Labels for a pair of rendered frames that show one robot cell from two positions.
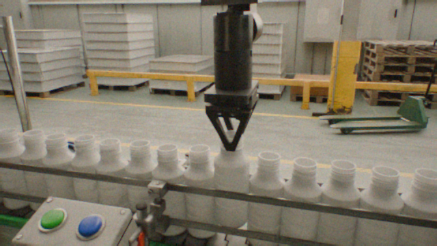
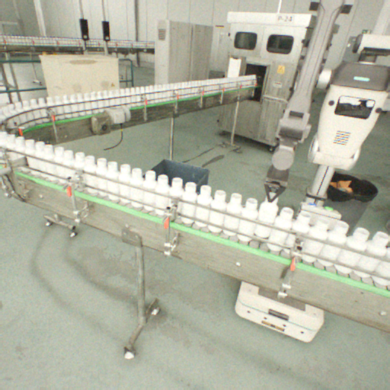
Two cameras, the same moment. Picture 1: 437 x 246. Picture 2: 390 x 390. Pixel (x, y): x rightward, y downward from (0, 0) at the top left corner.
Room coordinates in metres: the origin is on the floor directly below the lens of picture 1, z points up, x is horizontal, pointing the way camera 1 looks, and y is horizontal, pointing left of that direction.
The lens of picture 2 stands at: (1.24, -0.24, 1.64)
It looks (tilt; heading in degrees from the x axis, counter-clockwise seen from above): 32 degrees down; 184
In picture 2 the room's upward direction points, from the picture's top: 5 degrees clockwise
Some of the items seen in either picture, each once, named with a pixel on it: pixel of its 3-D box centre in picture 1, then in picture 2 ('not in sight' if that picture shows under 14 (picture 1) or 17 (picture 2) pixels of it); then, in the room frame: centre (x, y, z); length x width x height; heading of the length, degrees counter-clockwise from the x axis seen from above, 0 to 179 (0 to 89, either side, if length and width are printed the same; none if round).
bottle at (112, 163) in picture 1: (113, 182); (333, 243); (0.55, 0.20, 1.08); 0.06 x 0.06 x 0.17
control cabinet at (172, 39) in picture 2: not in sight; (172, 64); (-5.85, -1.55, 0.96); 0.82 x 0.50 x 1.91; 147
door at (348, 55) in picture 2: not in sight; (353, 68); (-10.57, 4.87, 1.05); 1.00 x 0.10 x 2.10; 75
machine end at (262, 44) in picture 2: not in sight; (273, 82); (-3.98, 0.70, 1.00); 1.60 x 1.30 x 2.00; 147
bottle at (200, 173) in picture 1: (201, 190); (280, 229); (0.52, 0.03, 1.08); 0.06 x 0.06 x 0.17
